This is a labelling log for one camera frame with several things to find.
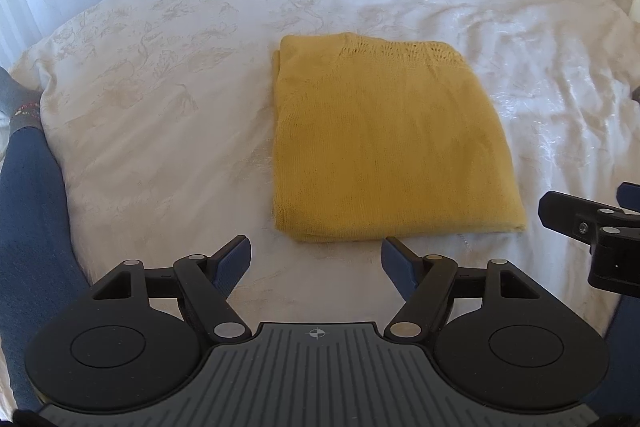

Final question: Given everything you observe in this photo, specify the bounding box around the yellow knitted sweater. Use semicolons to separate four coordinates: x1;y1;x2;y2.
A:
272;32;527;242

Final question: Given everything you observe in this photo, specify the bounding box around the blue jeans right leg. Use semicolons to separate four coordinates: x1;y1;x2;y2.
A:
596;296;639;416

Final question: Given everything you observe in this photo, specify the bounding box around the blue jeans leg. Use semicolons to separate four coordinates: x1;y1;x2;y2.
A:
596;296;639;416
1;127;89;410

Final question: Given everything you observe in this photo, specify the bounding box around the blue jeans left leg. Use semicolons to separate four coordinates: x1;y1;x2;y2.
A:
1;127;89;410

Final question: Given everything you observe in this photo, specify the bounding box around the grey sock foot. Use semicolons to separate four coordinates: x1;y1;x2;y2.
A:
0;68;42;134

